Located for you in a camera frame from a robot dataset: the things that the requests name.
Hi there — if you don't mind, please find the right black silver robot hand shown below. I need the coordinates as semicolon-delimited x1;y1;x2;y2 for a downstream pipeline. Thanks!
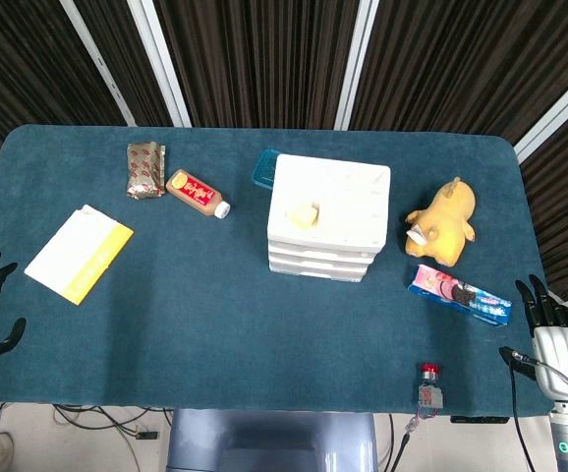
498;273;568;402

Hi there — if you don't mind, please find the clear plastic drawer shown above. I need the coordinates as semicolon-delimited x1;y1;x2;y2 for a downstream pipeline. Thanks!
267;238;386;260

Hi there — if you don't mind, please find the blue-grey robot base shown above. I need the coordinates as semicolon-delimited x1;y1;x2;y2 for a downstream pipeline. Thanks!
165;408;378;472

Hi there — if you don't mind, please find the white plastic drawer cabinet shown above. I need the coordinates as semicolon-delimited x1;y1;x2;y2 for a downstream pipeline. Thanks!
266;153;392;284

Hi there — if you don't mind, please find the black table edge bar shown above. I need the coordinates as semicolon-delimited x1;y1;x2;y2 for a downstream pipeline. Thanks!
449;415;507;425

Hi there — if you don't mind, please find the blue pink cookie box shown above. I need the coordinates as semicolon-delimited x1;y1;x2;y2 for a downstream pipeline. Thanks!
408;264;514;328

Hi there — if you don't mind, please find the white yellow flat box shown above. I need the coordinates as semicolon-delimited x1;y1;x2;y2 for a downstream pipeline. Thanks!
24;204;135;307

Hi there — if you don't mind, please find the red emergency stop button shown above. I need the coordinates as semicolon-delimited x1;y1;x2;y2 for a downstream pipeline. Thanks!
417;362;445;410

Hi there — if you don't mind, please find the yellow plush toy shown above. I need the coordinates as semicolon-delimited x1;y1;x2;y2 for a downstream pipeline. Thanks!
404;176;478;268

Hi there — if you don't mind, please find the gold foil snack packet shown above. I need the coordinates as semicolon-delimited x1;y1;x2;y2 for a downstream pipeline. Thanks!
126;142;167;201

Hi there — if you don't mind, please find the teal table cloth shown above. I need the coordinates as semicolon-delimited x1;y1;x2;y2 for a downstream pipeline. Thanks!
0;123;558;418

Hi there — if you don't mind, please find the brown drink bottle red label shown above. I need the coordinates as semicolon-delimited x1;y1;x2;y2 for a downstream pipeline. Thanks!
164;168;231;220

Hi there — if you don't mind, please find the yellow sticky note pad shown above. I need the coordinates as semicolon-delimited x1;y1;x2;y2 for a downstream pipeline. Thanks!
283;200;320;230

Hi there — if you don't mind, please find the teal plastic box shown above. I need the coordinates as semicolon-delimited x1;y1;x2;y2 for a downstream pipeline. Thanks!
252;148;281;189

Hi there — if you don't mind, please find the dark pleated curtain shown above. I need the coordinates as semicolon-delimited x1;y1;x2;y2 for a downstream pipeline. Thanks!
0;0;568;301

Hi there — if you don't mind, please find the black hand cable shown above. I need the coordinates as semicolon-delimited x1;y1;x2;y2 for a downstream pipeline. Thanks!
507;349;568;472

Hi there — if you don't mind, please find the black floor cable bundle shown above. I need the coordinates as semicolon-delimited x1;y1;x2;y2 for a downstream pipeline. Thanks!
52;402;175;437

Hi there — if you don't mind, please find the thin stop button cable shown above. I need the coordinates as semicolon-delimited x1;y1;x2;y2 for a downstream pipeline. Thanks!
389;406;437;472

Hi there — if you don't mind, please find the white frame post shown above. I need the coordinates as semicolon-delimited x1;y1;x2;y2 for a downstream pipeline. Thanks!
60;0;138;127
333;0;381;132
513;63;568;163
127;0;193;128

